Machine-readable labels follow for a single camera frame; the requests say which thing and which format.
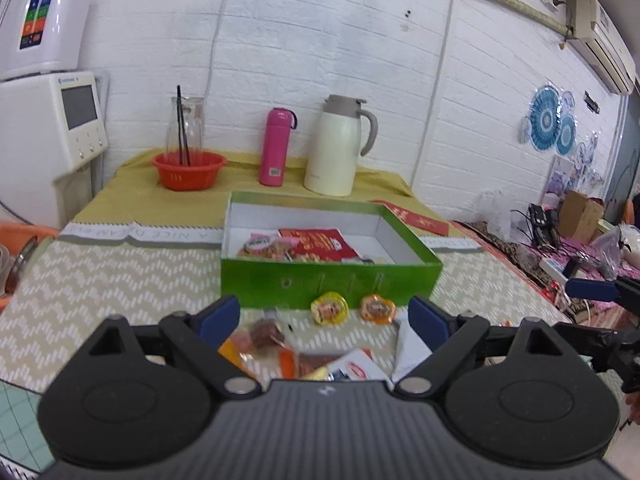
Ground white wall cable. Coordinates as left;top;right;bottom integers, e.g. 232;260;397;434
205;0;242;103

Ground yellow tablecloth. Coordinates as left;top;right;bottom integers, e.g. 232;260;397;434
70;147;417;227

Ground clear plastic bag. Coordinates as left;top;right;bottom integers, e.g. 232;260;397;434
481;191;517;242

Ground brown cardboard box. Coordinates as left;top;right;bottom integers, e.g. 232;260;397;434
557;189;606;244

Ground dark patterned blanket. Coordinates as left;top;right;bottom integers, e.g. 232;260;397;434
450;220;568;306

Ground orange jelly cup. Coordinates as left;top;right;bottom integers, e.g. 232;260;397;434
359;293;396;325

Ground white water purifier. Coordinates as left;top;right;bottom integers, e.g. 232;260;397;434
0;0;99;82

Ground cream thermal jug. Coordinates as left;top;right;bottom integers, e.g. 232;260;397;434
304;94;379;197

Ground green cardboard box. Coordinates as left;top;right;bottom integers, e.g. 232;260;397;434
220;191;444;310

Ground white appliance with screen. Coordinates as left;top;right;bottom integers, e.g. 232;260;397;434
0;71;111;228

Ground red envelope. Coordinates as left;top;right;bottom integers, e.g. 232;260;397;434
371;199;450;236

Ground yellow jelly cup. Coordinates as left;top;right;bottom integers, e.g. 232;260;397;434
310;292;350;326

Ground blue wall doilies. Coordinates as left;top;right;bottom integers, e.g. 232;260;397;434
519;84;580;155

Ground red and white snack packet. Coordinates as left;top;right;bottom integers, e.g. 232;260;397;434
277;347;392;382

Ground clear bag of dark candy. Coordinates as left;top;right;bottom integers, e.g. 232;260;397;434
232;316;297;357

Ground orange plastic basket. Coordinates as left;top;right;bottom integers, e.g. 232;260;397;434
0;222;62;313

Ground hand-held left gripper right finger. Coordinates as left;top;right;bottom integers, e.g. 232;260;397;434
394;295;574;402

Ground black power adapters with cables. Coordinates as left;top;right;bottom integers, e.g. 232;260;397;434
512;203;563;251

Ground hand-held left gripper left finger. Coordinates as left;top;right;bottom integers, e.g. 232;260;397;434
85;295;263;402

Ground orange snack packet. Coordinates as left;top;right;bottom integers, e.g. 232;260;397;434
216;335;261;383

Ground nut snack packet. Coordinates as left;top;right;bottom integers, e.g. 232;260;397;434
236;231;297;262

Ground black chopsticks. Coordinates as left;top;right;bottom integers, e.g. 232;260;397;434
176;85;192;166

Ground pink thermos bottle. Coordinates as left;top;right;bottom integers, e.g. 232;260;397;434
258;107;299;187

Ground metal pot lid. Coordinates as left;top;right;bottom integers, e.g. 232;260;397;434
9;235;42;283

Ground white power strip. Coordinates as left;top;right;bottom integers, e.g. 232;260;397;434
537;256;571;283

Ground red plastic bowl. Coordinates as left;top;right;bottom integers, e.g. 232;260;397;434
151;151;228;191

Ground white air conditioner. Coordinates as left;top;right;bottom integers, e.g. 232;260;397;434
564;0;637;96

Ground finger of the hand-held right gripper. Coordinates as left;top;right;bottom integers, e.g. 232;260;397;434
565;274;640;307
552;321;640;395

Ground glass carafe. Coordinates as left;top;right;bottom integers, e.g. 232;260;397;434
166;97;206;166

